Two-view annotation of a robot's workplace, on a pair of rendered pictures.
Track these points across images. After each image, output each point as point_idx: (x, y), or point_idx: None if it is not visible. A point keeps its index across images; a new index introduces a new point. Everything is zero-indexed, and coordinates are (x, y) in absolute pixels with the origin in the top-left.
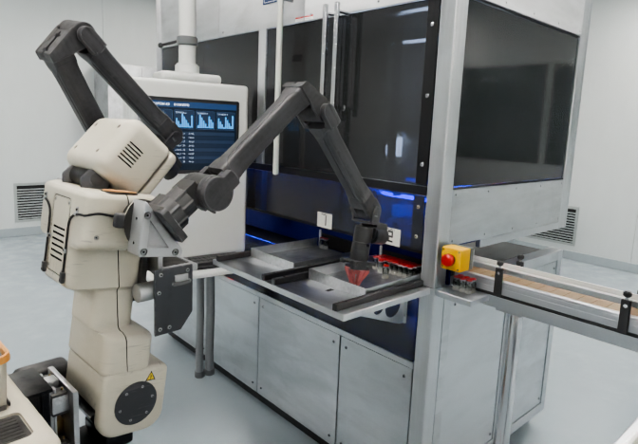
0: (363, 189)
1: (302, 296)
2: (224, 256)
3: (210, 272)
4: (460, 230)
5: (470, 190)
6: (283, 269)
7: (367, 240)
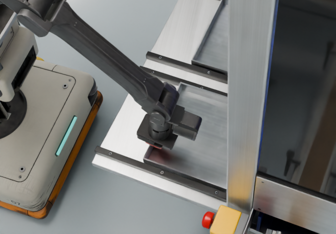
0: (133, 90)
1: (121, 109)
2: None
3: None
4: (280, 211)
5: (303, 194)
6: (175, 59)
7: (154, 128)
